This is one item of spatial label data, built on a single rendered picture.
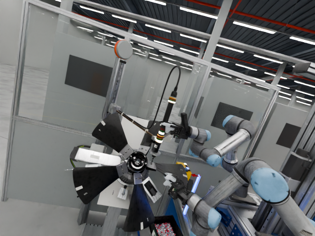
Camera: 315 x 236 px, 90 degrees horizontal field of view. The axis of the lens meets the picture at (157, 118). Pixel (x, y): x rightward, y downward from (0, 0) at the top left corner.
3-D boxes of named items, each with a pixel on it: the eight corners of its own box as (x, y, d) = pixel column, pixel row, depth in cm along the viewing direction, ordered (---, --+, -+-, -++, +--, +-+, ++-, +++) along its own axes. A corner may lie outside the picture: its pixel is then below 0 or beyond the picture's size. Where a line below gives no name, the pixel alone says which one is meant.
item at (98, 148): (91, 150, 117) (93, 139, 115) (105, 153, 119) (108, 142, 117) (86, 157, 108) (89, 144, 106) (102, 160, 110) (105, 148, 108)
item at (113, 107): (107, 111, 142) (109, 102, 141) (114, 112, 147) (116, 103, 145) (112, 114, 135) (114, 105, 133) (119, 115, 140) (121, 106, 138)
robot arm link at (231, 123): (232, 178, 134) (238, 123, 110) (218, 168, 146) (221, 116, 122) (241, 172, 139) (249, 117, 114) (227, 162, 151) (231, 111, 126)
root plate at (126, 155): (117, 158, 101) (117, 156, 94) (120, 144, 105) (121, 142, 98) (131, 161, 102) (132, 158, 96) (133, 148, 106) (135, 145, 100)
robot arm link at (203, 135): (208, 144, 104) (213, 132, 103) (195, 141, 100) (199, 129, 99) (202, 139, 111) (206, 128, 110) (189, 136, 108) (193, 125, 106)
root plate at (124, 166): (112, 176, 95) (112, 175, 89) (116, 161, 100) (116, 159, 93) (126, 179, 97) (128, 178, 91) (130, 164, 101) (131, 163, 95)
